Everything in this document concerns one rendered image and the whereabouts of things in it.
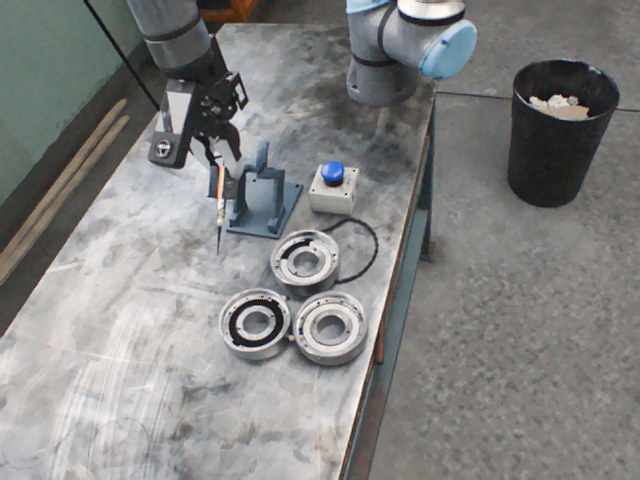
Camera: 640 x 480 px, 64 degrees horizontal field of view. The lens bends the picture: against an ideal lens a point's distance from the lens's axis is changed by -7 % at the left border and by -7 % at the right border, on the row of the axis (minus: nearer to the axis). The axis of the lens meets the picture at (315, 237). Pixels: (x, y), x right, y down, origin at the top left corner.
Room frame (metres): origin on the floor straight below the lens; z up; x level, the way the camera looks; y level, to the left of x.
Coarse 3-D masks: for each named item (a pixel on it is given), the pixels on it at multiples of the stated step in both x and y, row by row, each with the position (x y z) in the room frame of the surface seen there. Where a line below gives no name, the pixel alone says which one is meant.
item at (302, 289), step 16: (288, 240) 0.56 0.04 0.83; (320, 240) 0.55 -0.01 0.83; (272, 256) 0.53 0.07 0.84; (304, 256) 0.54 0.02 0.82; (320, 256) 0.52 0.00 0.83; (336, 256) 0.51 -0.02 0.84; (304, 272) 0.50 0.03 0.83; (336, 272) 0.49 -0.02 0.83; (288, 288) 0.48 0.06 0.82; (304, 288) 0.47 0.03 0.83; (320, 288) 0.47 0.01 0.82
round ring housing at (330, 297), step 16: (304, 304) 0.44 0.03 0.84; (320, 304) 0.44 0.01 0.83; (352, 304) 0.43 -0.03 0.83; (304, 320) 0.42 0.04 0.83; (320, 320) 0.41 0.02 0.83; (336, 320) 0.41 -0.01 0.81; (320, 336) 0.39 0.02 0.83; (304, 352) 0.37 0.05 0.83; (320, 352) 0.36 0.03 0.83; (336, 352) 0.36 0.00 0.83; (352, 352) 0.35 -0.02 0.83
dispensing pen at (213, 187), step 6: (216, 168) 0.61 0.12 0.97; (210, 174) 0.61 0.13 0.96; (216, 174) 0.60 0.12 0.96; (210, 180) 0.60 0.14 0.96; (216, 180) 0.60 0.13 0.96; (210, 186) 0.60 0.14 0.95; (216, 186) 0.59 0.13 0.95; (210, 192) 0.59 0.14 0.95; (216, 192) 0.59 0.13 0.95; (210, 198) 0.58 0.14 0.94; (216, 198) 0.58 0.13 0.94; (222, 204) 0.58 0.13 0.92; (222, 210) 0.58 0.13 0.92; (222, 216) 0.57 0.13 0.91; (222, 222) 0.57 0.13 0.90
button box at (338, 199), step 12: (348, 168) 0.69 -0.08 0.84; (324, 180) 0.67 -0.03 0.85; (336, 180) 0.66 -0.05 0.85; (348, 180) 0.66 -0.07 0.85; (312, 192) 0.65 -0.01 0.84; (324, 192) 0.64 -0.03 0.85; (336, 192) 0.64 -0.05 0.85; (348, 192) 0.63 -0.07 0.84; (312, 204) 0.65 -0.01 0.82; (324, 204) 0.64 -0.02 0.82; (336, 204) 0.63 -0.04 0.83; (348, 204) 0.62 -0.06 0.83
